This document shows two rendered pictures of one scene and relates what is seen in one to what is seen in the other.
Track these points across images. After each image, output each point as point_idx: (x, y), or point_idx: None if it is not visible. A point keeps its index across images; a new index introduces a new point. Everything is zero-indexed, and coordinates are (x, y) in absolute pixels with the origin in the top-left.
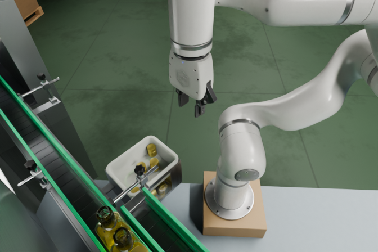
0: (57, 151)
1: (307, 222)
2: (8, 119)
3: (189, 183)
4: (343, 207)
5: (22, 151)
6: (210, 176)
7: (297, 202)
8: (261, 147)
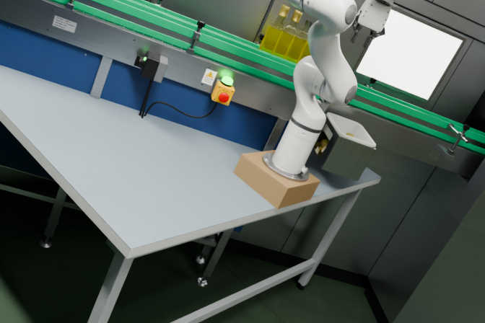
0: (387, 118)
1: (212, 189)
2: (424, 109)
3: (316, 195)
4: (192, 209)
5: None
6: (312, 177)
7: (232, 202)
8: (312, 63)
